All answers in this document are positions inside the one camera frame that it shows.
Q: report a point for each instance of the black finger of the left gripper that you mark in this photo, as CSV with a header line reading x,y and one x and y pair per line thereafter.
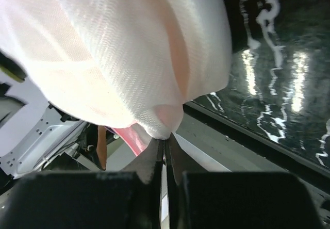
x,y
101,148

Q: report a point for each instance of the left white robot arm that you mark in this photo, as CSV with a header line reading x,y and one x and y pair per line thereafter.
x,y
54,134

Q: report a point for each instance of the olive green plastic basket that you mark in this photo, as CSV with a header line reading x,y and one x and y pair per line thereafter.
x,y
13,70

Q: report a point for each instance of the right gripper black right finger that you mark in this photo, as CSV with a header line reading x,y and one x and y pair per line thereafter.
x,y
202,199

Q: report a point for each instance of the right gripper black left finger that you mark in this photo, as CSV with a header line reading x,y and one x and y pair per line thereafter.
x,y
129,198

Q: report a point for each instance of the white pink-trimmed mesh laundry bag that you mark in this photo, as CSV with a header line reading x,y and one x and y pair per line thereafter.
x,y
126,64

